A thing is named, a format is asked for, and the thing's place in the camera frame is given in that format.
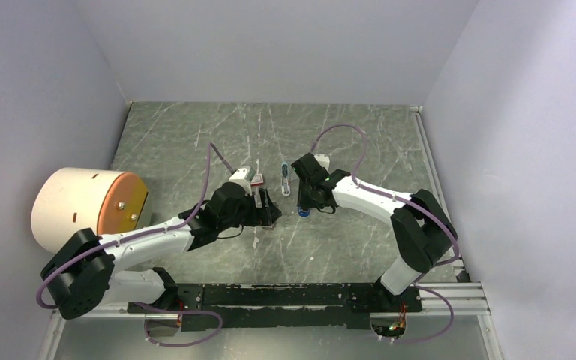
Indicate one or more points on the white orange cylinder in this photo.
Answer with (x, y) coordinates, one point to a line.
(72, 199)

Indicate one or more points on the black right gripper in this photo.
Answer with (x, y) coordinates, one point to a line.
(304, 202)

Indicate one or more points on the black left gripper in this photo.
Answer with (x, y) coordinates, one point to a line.
(255, 217)

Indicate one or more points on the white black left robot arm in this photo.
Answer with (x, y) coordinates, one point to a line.
(93, 270)

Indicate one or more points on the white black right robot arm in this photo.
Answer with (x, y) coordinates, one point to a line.
(422, 230)

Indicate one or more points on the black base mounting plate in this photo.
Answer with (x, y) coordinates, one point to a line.
(248, 306)

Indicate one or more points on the white red staple box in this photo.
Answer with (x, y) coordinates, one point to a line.
(257, 181)

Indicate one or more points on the aluminium rail frame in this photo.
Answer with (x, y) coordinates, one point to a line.
(437, 299)

